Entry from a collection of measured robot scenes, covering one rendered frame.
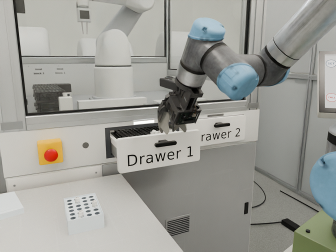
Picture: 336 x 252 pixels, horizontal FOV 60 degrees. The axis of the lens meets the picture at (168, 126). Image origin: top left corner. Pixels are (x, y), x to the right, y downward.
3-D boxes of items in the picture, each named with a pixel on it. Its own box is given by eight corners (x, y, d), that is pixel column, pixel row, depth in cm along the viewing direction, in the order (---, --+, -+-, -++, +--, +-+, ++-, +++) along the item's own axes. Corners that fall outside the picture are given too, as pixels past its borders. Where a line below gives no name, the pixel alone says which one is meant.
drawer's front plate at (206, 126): (244, 139, 128) (246, 115, 125) (186, 148, 116) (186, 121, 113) (242, 139, 129) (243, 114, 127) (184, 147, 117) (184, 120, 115)
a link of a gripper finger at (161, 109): (154, 121, 83) (166, 98, 77) (153, 118, 84) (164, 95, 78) (168, 122, 85) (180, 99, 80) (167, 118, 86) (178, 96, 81)
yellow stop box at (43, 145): (63, 163, 93) (62, 141, 92) (39, 166, 90) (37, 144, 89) (62, 158, 98) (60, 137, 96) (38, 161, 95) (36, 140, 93)
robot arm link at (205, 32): (209, 36, 59) (186, 14, 63) (192, 79, 66) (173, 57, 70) (236, 33, 63) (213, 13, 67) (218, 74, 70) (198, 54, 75)
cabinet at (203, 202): (249, 288, 151) (260, 140, 133) (31, 377, 109) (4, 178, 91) (170, 206, 236) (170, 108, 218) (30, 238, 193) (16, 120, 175)
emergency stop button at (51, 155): (58, 161, 90) (57, 149, 89) (44, 163, 88) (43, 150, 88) (57, 158, 93) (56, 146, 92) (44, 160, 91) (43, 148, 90)
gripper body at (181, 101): (171, 127, 77) (183, 93, 69) (160, 105, 82) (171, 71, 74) (195, 125, 80) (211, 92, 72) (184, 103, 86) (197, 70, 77)
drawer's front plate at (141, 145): (199, 160, 102) (200, 130, 99) (119, 174, 90) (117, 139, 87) (197, 159, 103) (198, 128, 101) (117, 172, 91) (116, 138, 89)
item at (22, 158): (257, 140, 133) (259, 109, 130) (4, 178, 91) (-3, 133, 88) (169, 108, 217) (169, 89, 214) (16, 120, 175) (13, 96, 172)
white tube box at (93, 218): (104, 227, 72) (103, 213, 71) (68, 235, 68) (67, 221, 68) (95, 205, 83) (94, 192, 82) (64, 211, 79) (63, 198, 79)
